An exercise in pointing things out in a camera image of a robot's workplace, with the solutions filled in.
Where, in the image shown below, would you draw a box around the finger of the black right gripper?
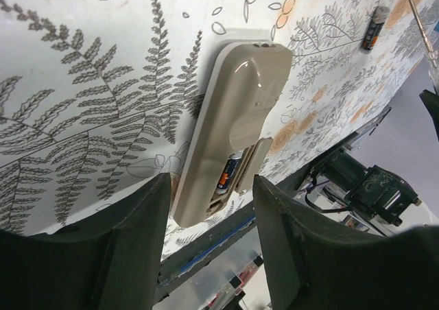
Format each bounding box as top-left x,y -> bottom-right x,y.
420,90 -> 439,139

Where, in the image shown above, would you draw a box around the clear handle screwdriver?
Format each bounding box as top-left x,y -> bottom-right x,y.
408,0 -> 438,94

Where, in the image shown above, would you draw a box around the black orange battery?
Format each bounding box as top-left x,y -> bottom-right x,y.
360,5 -> 390,52

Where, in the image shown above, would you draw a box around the beige remote control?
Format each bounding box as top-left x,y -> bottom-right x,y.
171,29 -> 292,228

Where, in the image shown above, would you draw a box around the beige battery cover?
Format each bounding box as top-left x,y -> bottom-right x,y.
235,137 -> 273,194

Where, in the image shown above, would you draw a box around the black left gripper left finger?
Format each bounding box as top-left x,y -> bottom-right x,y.
1,174 -> 171,309

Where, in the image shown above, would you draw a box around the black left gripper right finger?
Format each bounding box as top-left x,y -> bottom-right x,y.
252,176 -> 438,309

